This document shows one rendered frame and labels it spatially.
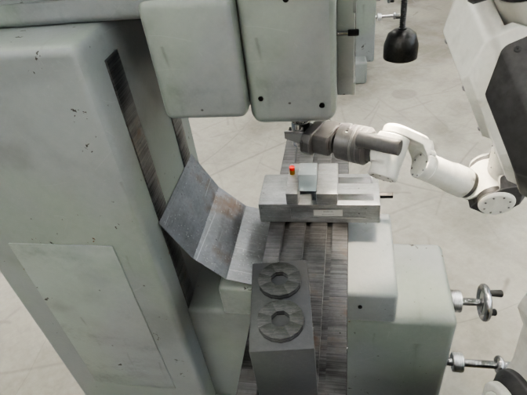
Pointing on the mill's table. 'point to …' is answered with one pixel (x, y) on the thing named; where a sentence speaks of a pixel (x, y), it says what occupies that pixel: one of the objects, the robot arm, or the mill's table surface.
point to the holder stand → (282, 329)
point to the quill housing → (290, 58)
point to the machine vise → (356, 182)
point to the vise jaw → (327, 184)
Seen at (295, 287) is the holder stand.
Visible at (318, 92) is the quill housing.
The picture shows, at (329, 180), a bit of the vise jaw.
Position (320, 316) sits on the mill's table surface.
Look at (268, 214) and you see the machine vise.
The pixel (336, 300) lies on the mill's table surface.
